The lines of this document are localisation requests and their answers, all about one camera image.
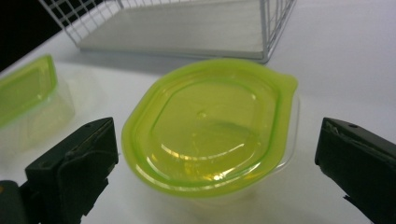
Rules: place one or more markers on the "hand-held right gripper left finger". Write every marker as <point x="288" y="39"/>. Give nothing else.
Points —
<point x="77" y="161"/>

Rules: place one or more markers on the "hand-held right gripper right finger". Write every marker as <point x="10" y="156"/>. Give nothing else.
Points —
<point x="361" y="161"/>

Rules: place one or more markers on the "rectangular container with green lid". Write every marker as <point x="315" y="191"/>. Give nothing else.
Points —
<point x="21" y="90"/>

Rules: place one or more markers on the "round container with green lid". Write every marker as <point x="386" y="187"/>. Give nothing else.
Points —
<point x="202" y="124"/>

